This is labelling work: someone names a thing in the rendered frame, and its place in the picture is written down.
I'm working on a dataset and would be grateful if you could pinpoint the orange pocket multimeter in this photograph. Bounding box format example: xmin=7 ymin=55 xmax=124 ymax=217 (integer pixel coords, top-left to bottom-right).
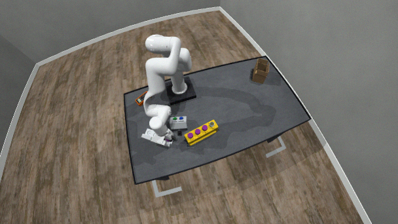
xmin=136 ymin=91 xmax=147 ymax=106

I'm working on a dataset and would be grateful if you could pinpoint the small brown cardboard box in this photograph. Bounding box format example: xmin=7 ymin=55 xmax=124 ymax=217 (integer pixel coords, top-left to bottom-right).
xmin=252 ymin=58 xmax=269 ymax=84

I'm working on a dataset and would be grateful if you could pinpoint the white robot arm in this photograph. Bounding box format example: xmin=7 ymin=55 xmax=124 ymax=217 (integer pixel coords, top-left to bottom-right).
xmin=143 ymin=35 xmax=192 ymax=146

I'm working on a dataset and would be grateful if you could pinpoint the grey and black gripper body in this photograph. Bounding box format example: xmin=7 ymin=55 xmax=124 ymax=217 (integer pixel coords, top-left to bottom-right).
xmin=165 ymin=129 xmax=173 ymax=140

